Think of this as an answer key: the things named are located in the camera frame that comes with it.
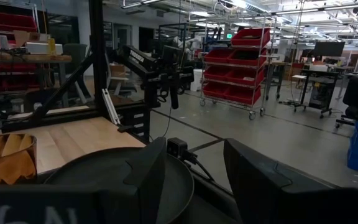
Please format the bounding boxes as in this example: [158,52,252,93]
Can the wire rack cart on wheels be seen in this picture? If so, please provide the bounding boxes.
[199,17,273,121]

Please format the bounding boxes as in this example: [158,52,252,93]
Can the black computer monitor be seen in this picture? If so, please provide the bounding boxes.
[313,40,346,58]

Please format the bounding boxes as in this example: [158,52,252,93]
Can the white box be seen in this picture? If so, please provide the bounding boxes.
[25,42,64,56]

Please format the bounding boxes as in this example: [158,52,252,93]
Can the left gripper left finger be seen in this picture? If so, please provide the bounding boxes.
[0,136,167,224]

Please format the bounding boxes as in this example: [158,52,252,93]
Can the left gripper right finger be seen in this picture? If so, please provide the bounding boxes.
[223,138,358,224]

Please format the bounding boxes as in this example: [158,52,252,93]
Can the red storage bin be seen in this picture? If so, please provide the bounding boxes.
[202,82,229,99]
[228,48,269,68]
[231,27,271,47]
[0,11,39,32]
[225,67,265,86]
[203,48,234,65]
[203,65,229,82]
[224,85,262,106]

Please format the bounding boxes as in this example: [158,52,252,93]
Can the small black table-level camera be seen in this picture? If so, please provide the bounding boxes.
[166,137,188,160]

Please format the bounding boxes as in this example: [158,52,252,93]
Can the cardboard box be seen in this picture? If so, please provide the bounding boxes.
[12,30,30,47]
[109,63,127,78]

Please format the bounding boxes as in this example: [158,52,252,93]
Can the black rolling desk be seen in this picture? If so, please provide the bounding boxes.
[292,63,343,119]

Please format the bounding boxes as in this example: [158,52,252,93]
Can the amber faceted glass cup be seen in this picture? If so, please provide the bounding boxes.
[0,133,39,187]

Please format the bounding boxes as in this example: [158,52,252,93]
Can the white robot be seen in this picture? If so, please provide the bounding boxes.
[172,35,203,60]

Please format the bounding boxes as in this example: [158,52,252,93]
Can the black camera cable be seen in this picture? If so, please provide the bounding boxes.
[181,151,216,182]

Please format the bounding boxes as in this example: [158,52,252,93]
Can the white stool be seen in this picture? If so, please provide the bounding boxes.
[107,76,138,96]

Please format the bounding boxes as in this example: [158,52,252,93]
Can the yellow bottle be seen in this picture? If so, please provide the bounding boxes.
[47,37,57,56]

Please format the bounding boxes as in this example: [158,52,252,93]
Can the white metal bracket strip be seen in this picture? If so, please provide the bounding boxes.
[101,88,121,126]

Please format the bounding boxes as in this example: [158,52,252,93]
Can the grey bucket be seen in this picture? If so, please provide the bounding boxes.
[10,98,24,113]

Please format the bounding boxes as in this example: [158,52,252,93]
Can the grey chair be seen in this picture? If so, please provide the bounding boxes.
[62,43,88,75]

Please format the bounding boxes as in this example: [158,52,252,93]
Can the small work table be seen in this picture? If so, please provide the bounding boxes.
[267,60,291,101]

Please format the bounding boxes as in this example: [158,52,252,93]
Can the black round plate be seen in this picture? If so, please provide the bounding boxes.
[44,146,195,224]

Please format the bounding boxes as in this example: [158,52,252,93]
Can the short wooden workbench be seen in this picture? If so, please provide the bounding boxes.
[0,53,73,110]

